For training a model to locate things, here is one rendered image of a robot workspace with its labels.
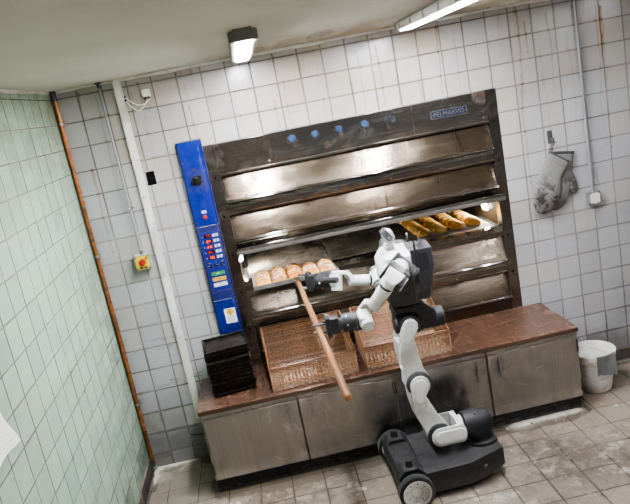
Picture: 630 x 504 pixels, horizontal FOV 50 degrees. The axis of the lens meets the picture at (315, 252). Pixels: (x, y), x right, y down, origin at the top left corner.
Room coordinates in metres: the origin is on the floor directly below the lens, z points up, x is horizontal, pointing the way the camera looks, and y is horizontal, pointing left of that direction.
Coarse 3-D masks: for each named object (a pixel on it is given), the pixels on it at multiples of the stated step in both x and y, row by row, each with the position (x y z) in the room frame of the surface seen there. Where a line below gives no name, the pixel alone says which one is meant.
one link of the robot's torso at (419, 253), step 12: (408, 240) 3.71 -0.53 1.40; (420, 240) 3.65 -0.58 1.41; (384, 252) 3.56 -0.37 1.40; (396, 252) 3.50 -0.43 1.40; (408, 252) 3.48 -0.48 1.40; (420, 252) 3.49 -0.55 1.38; (384, 264) 3.47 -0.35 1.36; (420, 264) 3.49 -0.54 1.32; (432, 264) 3.49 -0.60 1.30; (420, 276) 3.49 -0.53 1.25; (432, 276) 3.49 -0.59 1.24; (408, 288) 3.47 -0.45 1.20; (420, 288) 3.49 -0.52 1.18; (396, 300) 3.49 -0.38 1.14; (408, 300) 3.49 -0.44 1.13
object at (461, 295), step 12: (492, 276) 4.53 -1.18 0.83; (504, 276) 4.53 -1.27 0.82; (432, 288) 4.50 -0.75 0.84; (444, 288) 4.50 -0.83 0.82; (456, 288) 4.50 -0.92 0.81; (468, 288) 4.50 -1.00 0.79; (480, 288) 4.50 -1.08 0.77; (492, 288) 4.50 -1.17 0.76; (504, 288) 4.50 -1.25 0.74; (432, 300) 4.48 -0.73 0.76; (444, 300) 4.47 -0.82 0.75; (456, 300) 4.47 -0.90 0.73; (468, 300) 4.47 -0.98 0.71; (480, 300) 4.47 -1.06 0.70; (492, 300) 4.45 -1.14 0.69; (324, 312) 4.45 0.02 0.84; (444, 312) 4.43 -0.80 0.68
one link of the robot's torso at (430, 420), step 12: (420, 384) 3.49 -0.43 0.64; (408, 396) 3.62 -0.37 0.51; (420, 396) 3.48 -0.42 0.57; (420, 408) 3.51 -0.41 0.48; (432, 408) 3.54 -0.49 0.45; (420, 420) 3.53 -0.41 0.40; (432, 420) 3.54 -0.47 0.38; (444, 420) 3.60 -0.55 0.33; (432, 432) 3.52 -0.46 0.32; (432, 444) 3.52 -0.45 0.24
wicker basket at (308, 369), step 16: (304, 320) 4.37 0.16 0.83; (320, 320) 4.37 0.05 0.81; (272, 336) 4.33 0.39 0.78; (288, 336) 4.34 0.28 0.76; (304, 336) 4.34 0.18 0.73; (336, 336) 4.35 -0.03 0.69; (272, 352) 4.30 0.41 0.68; (304, 352) 4.32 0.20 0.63; (320, 352) 4.32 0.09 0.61; (336, 352) 4.31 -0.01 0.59; (352, 352) 3.93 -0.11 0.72; (272, 368) 4.25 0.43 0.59; (288, 368) 3.90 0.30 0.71; (304, 368) 4.14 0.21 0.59; (320, 368) 3.92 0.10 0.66; (352, 368) 3.94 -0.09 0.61; (272, 384) 3.88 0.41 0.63; (288, 384) 3.90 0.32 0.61; (304, 384) 3.90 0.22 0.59
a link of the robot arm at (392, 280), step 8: (392, 272) 3.08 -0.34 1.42; (400, 272) 3.10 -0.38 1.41; (384, 280) 3.07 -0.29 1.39; (392, 280) 3.06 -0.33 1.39; (400, 280) 3.06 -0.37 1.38; (376, 288) 3.10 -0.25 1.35; (384, 288) 3.06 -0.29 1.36; (392, 288) 3.06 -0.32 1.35; (376, 296) 3.09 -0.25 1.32; (384, 296) 3.07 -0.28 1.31; (376, 304) 3.09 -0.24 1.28
